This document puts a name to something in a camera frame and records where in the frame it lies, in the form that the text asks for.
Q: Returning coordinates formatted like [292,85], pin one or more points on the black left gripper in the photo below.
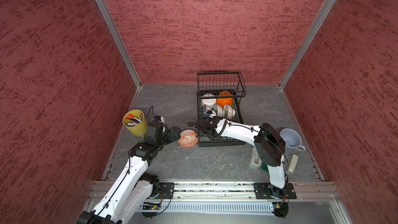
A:
[171,138]

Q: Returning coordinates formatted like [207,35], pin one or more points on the patterned bowl stack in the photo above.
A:
[188,139]

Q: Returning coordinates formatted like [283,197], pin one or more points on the green geometric pattern bowl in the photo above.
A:
[218,110]

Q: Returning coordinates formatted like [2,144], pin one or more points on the white ceramic bowl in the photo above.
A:
[208,100]

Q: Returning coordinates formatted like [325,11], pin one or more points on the red white sunburst bowl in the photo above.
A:
[229,112]

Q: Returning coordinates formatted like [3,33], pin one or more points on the orange plastic bowl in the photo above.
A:
[225,98]

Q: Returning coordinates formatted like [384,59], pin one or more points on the blue triangle pattern bowl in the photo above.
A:
[207,112]

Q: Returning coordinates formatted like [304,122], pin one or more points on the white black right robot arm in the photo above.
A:
[264,138]

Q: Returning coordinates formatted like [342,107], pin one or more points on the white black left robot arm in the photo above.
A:
[134,185]

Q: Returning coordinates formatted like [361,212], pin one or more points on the yellow-green pen cup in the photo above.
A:
[137,129]

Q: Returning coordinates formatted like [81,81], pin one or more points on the red marker in cup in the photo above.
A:
[133,118]

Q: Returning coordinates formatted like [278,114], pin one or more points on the green sponge pad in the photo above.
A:
[264,167]

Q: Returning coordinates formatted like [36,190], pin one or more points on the translucent measuring cup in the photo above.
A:
[292,139]

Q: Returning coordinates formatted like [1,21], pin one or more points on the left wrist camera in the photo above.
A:
[159,120]

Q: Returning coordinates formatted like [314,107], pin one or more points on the black wire dish rack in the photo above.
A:
[215,83]

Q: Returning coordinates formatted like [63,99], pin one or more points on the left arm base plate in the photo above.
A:
[165,190]

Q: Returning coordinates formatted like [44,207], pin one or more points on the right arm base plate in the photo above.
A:
[270,192]

